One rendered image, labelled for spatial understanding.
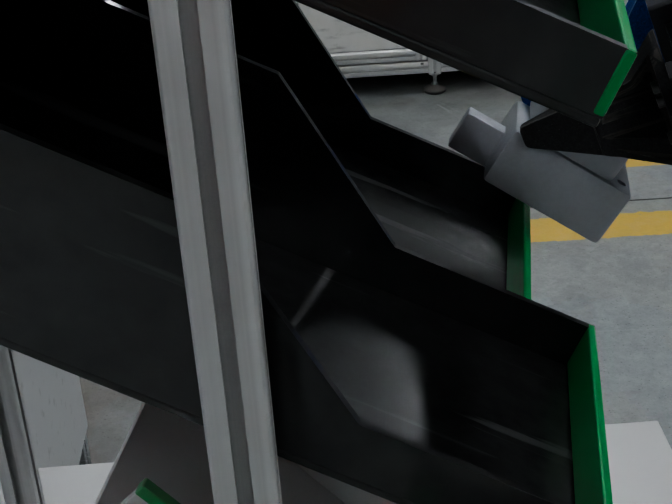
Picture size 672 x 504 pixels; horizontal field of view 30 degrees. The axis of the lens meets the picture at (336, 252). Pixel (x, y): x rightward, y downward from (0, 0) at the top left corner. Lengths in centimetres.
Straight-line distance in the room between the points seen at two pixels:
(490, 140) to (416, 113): 361
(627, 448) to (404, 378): 60
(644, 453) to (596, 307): 197
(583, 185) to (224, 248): 28
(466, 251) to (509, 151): 6
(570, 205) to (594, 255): 265
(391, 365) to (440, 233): 15
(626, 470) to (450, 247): 46
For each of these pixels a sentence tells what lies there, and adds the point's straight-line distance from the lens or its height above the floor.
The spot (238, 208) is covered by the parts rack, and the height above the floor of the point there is 134.
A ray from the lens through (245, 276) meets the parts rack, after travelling 35.
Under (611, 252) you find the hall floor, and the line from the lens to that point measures 327.
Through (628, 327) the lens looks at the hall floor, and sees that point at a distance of 294.
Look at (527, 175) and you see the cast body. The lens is 59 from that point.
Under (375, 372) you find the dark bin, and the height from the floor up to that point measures 122.
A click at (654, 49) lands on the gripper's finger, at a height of 131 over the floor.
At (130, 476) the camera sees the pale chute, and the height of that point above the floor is 118.
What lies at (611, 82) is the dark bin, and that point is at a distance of 35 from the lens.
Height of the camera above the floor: 148
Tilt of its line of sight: 27 degrees down
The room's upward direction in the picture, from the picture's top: 4 degrees counter-clockwise
